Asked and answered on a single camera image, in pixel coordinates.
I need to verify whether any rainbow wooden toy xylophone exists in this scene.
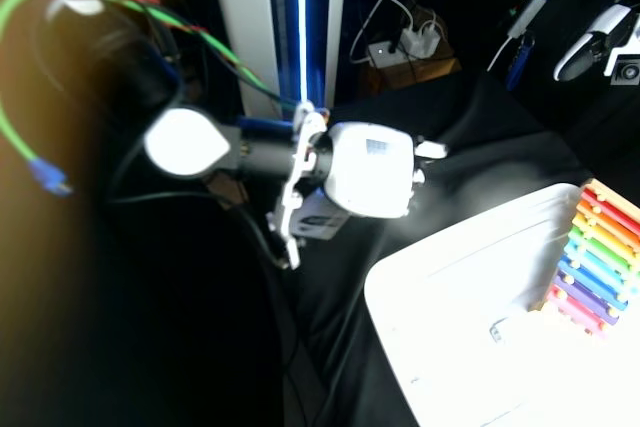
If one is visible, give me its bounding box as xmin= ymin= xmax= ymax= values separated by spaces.
xmin=529 ymin=177 xmax=640 ymax=341

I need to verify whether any white plastic tray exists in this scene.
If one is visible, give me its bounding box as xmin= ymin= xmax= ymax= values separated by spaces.
xmin=363 ymin=181 xmax=640 ymax=427

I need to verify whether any white power strip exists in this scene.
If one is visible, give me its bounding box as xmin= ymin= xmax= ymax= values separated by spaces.
xmin=367 ymin=40 xmax=409 ymax=69

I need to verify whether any brown wooden box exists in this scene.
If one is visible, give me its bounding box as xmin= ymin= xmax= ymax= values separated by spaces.
xmin=359 ymin=54 xmax=461 ymax=91

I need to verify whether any white plug charger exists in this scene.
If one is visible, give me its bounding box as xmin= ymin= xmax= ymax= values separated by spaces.
xmin=399 ymin=21 xmax=442 ymax=59

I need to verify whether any white column blue light strip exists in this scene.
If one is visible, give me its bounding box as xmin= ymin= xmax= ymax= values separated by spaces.
xmin=205 ymin=0 xmax=350 ymax=121

